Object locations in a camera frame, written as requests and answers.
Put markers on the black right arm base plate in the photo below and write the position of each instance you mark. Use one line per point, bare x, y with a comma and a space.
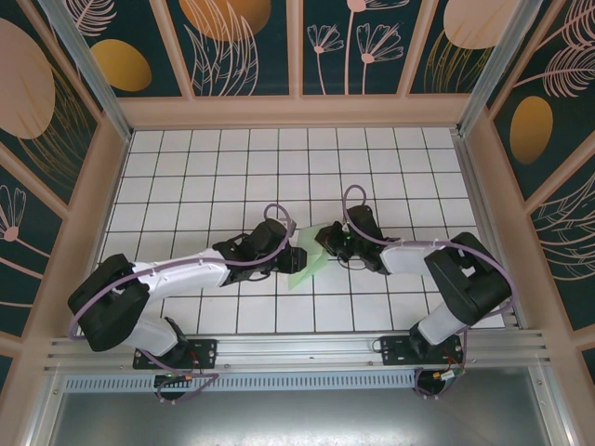
394, 355

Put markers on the light green cloth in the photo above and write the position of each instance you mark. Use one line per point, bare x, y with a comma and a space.
311, 267

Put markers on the small electronics board with connector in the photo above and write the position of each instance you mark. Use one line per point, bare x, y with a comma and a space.
446, 375
174, 377

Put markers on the aluminium corner post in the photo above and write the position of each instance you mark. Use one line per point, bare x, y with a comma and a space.
492, 65
90, 65

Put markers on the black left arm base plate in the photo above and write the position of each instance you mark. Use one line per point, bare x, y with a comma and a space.
204, 354

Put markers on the aluminium frame bar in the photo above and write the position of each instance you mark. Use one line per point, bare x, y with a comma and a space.
553, 409
41, 423

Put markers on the long aluminium mounting rail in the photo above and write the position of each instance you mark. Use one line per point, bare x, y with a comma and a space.
297, 348

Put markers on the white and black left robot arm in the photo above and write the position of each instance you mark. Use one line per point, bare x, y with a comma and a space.
186, 276

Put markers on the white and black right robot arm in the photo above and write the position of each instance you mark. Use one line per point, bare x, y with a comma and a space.
404, 258

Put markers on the grey metal sheet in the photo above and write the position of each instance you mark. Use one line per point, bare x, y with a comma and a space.
297, 418

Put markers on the aluminium side rail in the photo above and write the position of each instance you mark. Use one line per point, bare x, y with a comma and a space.
482, 209

